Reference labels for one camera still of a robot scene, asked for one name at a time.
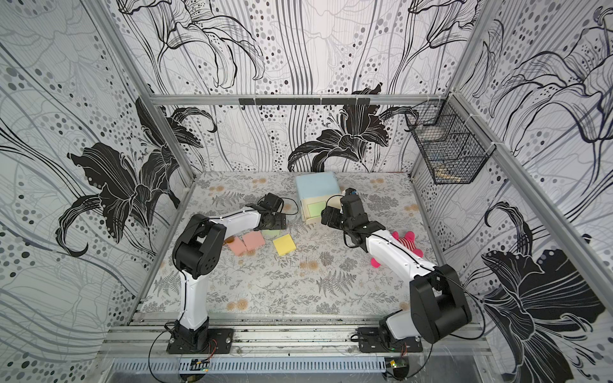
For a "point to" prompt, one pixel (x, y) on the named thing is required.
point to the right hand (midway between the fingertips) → (333, 212)
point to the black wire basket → (452, 148)
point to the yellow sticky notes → (284, 244)
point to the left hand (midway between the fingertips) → (274, 225)
